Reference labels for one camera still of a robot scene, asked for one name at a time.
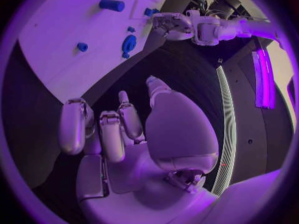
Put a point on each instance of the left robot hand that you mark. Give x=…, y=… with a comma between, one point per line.
x=175, y=25

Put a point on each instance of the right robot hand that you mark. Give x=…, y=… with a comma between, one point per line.
x=177, y=127

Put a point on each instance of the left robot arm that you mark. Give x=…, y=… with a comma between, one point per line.
x=207, y=29

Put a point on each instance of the white task board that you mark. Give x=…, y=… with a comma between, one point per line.
x=58, y=31

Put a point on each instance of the blue plug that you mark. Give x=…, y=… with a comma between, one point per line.
x=149, y=12

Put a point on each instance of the blue peg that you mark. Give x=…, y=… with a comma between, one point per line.
x=131, y=29

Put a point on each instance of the blue gear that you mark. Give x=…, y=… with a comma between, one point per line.
x=129, y=43

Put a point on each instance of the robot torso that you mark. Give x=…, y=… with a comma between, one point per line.
x=247, y=115

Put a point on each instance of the blue short cylinder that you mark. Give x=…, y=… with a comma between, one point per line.
x=82, y=47

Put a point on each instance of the glowing light bar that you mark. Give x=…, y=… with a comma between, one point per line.
x=265, y=82

